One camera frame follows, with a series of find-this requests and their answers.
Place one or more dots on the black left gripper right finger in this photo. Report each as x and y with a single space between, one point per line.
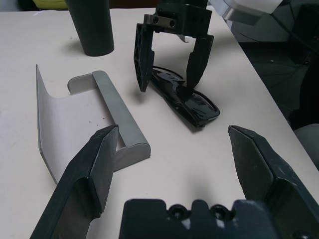
269 179

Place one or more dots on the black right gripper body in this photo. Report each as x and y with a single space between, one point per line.
189 20

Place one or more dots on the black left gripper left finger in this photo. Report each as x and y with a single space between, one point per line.
82 189

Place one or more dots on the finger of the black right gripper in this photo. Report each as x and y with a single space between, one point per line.
143 57
199 64

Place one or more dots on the black sunglasses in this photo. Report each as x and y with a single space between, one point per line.
199 107

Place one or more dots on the grey glasses case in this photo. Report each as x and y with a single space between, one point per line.
69 112

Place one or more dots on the black plastic cup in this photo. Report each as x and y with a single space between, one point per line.
92 30

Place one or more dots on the yellow-green object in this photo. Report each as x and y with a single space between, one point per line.
49 4

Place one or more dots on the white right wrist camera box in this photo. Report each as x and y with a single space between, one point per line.
249 6

